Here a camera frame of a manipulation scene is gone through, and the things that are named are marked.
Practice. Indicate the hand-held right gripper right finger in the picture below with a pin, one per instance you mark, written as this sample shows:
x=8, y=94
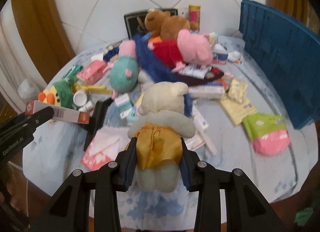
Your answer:
x=186, y=172

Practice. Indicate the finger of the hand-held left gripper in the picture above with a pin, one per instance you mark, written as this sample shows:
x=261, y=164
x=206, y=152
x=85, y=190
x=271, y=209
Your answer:
x=40, y=117

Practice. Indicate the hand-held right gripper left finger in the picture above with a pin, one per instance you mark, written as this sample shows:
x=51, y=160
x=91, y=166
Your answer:
x=131, y=167

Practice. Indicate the red white toothpaste box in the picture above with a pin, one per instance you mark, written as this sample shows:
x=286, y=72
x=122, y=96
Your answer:
x=67, y=114

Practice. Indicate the cream bear plush gold dress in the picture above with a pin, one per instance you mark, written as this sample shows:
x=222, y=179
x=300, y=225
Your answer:
x=155, y=152

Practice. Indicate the clear yellow tissue packet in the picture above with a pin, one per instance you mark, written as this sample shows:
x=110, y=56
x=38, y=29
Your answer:
x=236, y=88

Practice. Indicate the blue plastic crate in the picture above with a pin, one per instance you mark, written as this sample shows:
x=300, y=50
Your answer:
x=275, y=59

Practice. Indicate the clear plastic bag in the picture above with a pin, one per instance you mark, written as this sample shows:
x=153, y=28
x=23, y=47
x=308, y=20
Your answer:
x=26, y=88

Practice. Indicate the yellow duck plush green hood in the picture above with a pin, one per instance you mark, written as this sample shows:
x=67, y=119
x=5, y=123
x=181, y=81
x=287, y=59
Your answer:
x=63, y=92

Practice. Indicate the pink floral tissue box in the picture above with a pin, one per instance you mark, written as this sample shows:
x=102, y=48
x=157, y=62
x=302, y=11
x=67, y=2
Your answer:
x=100, y=152
x=91, y=72

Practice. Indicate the white round jar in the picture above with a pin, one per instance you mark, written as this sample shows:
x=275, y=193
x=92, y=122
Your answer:
x=80, y=98

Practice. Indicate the long white box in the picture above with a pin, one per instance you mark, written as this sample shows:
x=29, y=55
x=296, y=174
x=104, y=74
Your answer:
x=202, y=124

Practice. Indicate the green wet wipes pack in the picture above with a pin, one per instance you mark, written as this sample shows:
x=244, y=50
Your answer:
x=73, y=70

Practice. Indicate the long yellow packet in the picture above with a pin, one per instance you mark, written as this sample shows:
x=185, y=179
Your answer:
x=95, y=88

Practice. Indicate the small white teal box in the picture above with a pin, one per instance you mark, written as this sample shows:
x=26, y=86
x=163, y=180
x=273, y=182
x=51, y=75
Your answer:
x=123, y=104

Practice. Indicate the flat yellow packet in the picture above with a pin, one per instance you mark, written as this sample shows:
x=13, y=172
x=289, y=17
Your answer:
x=238, y=109

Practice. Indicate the white blue medicine box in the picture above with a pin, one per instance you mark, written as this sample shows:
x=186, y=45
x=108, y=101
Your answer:
x=207, y=92

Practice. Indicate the green pink pad pack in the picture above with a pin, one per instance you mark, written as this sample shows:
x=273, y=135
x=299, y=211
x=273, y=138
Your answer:
x=267, y=134

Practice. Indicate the teal round plush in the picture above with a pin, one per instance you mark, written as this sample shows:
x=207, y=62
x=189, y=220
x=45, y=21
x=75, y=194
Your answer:
x=123, y=77

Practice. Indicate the white wipes packet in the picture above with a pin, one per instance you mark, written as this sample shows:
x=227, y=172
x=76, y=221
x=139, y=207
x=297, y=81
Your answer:
x=193, y=70

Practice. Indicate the white box blue red label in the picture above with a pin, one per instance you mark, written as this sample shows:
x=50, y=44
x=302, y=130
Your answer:
x=220, y=55

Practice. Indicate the green cloth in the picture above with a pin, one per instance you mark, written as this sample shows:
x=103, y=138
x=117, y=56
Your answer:
x=303, y=215

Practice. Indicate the white goose plush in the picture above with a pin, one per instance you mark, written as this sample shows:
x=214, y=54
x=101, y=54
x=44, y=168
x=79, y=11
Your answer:
x=235, y=54

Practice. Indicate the pink pig plush red dress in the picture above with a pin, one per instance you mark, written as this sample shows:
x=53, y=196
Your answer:
x=192, y=44

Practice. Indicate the black gift box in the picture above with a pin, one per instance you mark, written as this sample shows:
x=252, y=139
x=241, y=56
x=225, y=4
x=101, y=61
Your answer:
x=132, y=22

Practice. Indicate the pastel tissue pack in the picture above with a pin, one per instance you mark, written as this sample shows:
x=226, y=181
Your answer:
x=213, y=38

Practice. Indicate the brown teddy bear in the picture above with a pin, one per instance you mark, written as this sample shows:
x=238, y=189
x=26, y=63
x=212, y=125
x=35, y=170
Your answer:
x=172, y=25

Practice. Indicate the pink yellow cylindrical can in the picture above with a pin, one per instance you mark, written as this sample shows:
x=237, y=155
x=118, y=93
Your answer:
x=194, y=17

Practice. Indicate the white wall socket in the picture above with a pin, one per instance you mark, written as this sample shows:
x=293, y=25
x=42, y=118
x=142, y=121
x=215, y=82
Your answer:
x=183, y=13

